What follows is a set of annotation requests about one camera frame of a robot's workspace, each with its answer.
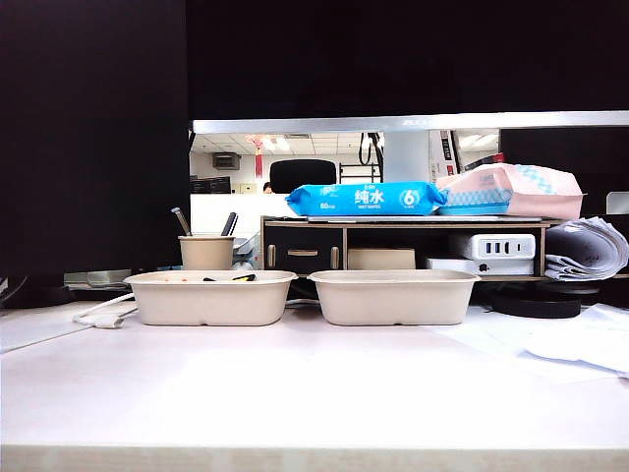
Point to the beige cardboard box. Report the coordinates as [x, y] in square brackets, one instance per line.
[381, 258]

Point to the beige paper box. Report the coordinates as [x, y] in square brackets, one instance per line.
[211, 300]
[393, 300]

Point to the white flat box apple logo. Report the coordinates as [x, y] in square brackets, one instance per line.
[506, 267]

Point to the wooden black desk shelf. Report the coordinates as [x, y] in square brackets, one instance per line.
[304, 238]

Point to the black office chair back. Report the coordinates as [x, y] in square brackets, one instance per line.
[302, 174]

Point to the blue wet wipes pack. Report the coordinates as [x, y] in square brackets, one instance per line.
[368, 198]

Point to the person head black hair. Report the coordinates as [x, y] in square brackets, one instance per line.
[268, 188]

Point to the black flat pen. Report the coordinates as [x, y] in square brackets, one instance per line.
[229, 225]

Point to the red Chinese knot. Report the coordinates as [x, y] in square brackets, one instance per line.
[258, 164]

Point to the beige paper cup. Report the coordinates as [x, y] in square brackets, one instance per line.
[206, 253]

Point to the grey monitor stand column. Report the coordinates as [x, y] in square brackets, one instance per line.
[407, 157]

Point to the metal pen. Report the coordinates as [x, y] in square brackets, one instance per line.
[181, 221]

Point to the white carton red print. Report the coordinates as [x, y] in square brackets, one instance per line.
[443, 152]

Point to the silver bezel black monitor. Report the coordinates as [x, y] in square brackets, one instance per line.
[393, 59]

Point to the white multi-port charger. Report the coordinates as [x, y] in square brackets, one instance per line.
[518, 246]

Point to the pink tissue pack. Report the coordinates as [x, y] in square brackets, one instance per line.
[540, 192]

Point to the black round stand base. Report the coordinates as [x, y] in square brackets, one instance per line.
[535, 307]

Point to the large black monitor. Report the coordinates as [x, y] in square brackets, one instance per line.
[88, 147]

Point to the folded stack of papers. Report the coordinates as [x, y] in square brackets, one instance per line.
[585, 246]

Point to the white paper sheets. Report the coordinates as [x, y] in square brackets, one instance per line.
[580, 344]

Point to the white device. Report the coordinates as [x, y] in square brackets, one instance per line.
[619, 202]

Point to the silver monitor base plate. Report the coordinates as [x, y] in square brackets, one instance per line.
[98, 279]

